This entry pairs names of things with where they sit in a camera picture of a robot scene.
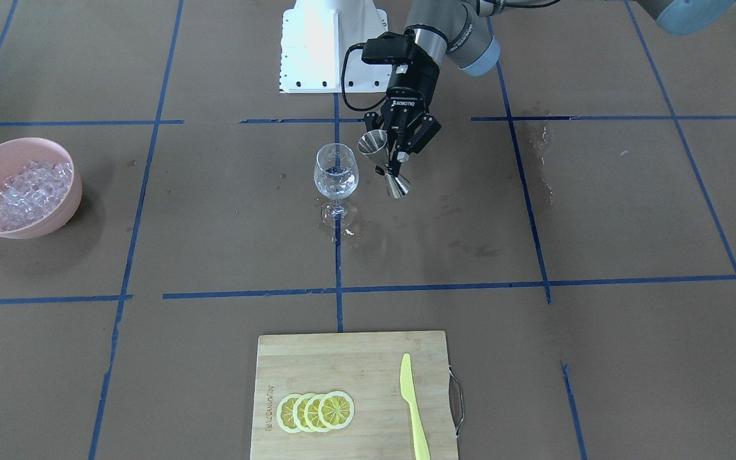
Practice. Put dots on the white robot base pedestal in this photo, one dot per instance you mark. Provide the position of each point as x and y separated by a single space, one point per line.
315 38

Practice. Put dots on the yellow plastic knife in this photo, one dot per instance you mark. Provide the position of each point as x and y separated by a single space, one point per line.
407 390

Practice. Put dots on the steel double jigger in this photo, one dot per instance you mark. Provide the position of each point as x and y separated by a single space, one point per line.
375 146

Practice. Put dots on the clear wine glass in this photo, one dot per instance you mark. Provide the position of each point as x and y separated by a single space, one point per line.
336 177

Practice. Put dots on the pile of clear ice cubes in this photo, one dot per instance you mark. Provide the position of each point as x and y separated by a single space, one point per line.
33 193

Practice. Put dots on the lemon slice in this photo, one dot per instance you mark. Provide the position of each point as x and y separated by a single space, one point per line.
336 410
299 410
285 416
311 412

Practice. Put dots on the bamboo cutting board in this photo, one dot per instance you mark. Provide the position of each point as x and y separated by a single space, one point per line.
366 366

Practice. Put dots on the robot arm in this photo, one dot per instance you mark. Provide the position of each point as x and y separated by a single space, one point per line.
434 31

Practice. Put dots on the pink bowl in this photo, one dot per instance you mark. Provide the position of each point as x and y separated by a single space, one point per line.
16 154

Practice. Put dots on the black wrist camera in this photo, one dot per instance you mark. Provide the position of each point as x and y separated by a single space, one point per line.
389 49

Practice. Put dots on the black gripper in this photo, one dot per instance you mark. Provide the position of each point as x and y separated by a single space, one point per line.
414 84

